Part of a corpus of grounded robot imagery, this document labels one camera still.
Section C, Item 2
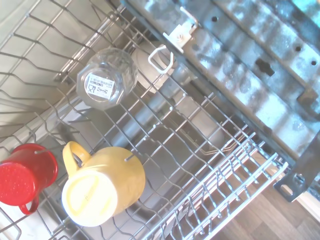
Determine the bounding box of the white round dish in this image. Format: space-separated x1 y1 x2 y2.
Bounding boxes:
131 48 176 95

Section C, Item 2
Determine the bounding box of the white wire loop clip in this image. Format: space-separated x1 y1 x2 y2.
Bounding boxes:
147 44 175 75

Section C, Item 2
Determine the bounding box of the clear glass with label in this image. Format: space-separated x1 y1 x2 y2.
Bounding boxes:
76 47 139 111

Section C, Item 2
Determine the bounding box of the built-in dishwasher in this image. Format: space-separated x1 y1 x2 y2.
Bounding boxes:
119 0 320 203

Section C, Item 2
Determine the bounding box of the red speckled mug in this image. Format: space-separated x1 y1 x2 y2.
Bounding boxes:
0 143 59 216

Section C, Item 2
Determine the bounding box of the yellow ceramic mug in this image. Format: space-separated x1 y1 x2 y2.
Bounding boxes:
61 141 146 228

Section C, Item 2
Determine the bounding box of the grey wire dish rack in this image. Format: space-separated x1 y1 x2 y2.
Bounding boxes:
0 0 289 240

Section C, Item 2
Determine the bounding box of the white metal mounting bracket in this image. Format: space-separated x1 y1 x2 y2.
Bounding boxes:
162 6 201 53

